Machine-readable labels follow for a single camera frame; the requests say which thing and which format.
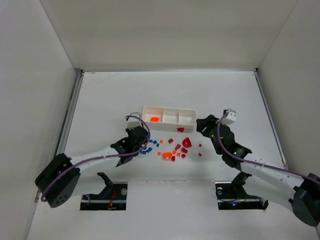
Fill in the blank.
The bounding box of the red lego arch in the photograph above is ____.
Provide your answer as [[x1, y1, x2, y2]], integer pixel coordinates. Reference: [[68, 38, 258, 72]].
[[182, 137, 192, 148]]

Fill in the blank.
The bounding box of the orange lego arch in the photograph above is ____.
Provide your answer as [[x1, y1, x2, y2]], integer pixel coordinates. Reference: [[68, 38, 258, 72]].
[[162, 152, 173, 160]]

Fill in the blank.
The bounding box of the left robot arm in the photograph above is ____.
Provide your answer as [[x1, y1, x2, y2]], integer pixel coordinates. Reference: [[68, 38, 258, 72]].
[[35, 126, 151, 208]]

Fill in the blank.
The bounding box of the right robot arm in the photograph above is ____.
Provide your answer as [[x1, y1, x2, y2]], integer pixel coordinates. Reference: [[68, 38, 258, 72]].
[[196, 109, 320, 227]]

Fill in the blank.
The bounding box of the orange lego pile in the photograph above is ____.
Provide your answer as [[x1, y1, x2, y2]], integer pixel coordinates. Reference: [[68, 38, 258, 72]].
[[150, 116, 160, 122]]

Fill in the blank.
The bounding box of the red cone lego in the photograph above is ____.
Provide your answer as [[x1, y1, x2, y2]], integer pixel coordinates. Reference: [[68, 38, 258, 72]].
[[177, 127, 185, 133]]

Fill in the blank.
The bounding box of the red lego brick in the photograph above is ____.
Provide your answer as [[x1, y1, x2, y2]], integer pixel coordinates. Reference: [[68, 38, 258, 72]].
[[181, 147, 188, 153]]

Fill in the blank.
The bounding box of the white three-compartment tray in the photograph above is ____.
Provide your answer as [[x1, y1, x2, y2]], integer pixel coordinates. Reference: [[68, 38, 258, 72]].
[[142, 106, 197, 133]]

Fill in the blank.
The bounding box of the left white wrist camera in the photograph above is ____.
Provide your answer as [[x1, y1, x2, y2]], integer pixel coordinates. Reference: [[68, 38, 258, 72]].
[[126, 112, 142, 130]]

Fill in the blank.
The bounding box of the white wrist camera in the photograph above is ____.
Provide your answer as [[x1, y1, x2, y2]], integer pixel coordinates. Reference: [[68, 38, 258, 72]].
[[126, 112, 142, 130], [222, 108, 237, 126]]

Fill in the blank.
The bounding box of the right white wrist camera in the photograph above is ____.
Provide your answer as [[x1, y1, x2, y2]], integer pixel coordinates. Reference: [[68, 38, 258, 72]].
[[222, 108, 237, 126]]

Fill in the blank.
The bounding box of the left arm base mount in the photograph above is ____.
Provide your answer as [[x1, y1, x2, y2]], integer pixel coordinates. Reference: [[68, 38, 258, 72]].
[[80, 172, 128, 211]]

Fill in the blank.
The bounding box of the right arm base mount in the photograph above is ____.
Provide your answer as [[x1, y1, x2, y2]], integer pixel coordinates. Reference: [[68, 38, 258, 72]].
[[215, 172, 269, 211]]

